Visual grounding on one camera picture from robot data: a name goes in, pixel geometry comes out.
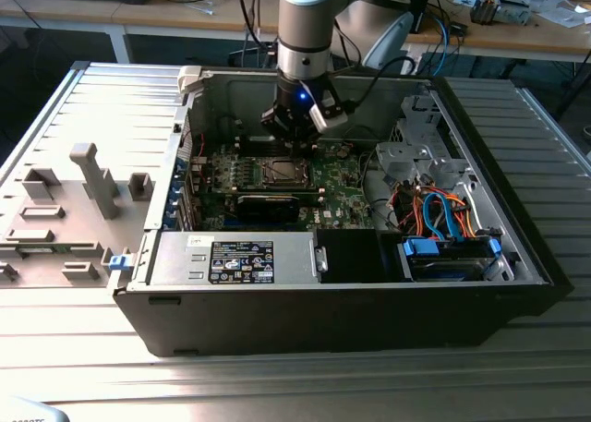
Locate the grey metal drive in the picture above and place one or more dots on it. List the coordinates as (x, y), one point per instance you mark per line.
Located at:
(515, 11)

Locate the grey parts rack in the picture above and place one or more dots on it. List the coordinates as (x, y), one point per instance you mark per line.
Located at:
(69, 186)

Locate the black graphics card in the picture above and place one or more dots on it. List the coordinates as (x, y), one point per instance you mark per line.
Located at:
(268, 208)

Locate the black speaker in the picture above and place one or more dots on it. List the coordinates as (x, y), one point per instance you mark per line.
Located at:
(420, 6)

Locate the white labelled object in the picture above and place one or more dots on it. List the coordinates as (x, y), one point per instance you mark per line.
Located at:
(27, 413)

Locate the green motherboard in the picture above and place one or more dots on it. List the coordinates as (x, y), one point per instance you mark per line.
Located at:
(341, 196)

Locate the hard disk in blue carrier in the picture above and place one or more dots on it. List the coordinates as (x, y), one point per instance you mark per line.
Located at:
(445, 269)

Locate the black open PC case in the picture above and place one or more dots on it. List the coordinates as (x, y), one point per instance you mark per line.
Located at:
(323, 320)

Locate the dark finned cooler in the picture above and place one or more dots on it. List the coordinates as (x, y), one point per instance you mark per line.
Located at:
(485, 8)

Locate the pale grey case latch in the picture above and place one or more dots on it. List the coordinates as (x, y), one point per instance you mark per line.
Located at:
(189, 78)

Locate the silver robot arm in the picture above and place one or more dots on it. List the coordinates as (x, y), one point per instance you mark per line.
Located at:
(305, 20)

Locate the grey power supply unit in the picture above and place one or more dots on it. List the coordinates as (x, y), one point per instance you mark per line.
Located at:
(175, 260)

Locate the white papers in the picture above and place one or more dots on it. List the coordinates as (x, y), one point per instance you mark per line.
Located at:
(561, 15)

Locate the blue plastic clip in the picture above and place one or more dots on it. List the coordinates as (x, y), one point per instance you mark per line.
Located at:
(119, 262)

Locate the silver metal drive cage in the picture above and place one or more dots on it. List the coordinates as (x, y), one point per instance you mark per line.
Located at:
(397, 161)

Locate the wooden desk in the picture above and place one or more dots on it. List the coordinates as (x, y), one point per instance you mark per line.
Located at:
(508, 41)
(69, 13)

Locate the green RAM stick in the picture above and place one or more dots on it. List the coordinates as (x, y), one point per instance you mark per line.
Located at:
(39, 250)

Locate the black plastic shroud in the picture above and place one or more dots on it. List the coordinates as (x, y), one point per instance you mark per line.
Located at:
(348, 256)

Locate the silver green CPU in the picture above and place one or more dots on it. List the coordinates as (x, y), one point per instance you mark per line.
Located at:
(281, 169)

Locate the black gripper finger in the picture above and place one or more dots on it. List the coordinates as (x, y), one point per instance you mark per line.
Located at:
(279, 124)
(311, 140)

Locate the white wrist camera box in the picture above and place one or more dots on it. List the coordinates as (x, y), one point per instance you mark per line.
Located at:
(330, 122)

